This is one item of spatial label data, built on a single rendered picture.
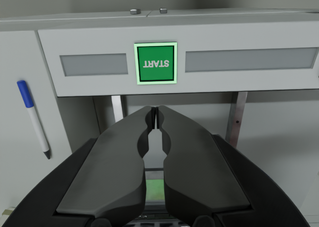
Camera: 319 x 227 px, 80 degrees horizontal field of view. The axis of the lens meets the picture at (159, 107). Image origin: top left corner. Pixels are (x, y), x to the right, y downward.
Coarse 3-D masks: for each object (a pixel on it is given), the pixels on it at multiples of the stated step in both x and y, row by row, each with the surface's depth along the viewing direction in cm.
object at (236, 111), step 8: (232, 96) 44; (240, 96) 41; (232, 104) 44; (240, 104) 42; (232, 112) 44; (240, 112) 43; (232, 120) 44; (240, 120) 44; (232, 128) 45; (232, 136) 46; (232, 144) 47
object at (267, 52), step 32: (64, 32) 24; (96, 32) 24; (128, 32) 24; (160, 32) 25; (192, 32) 25; (224, 32) 25; (256, 32) 25; (288, 32) 25; (64, 64) 27; (96, 64) 27; (128, 64) 26; (192, 64) 27; (224, 64) 27; (256, 64) 27; (288, 64) 27
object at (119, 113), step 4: (112, 96) 41; (116, 96) 41; (120, 96) 41; (112, 100) 41; (116, 100) 41; (120, 100) 41; (116, 104) 42; (120, 104) 42; (116, 108) 42; (120, 108) 42; (124, 108) 45; (116, 112) 42; (120, 112) 42; (124, 112) 45; (116, 116) 43; (120, 116) 43; (124, 116) 45; (116, 120) 43
